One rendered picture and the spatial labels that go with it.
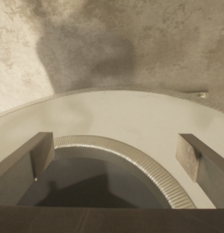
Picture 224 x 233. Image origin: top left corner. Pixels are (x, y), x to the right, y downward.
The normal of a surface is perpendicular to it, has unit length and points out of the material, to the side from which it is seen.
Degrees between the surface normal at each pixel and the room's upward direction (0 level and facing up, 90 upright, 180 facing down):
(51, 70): 0
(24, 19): 0
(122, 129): 90
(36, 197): 44
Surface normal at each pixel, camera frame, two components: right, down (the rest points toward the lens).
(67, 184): 0.21, 0.56
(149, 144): -0.15, -0.79
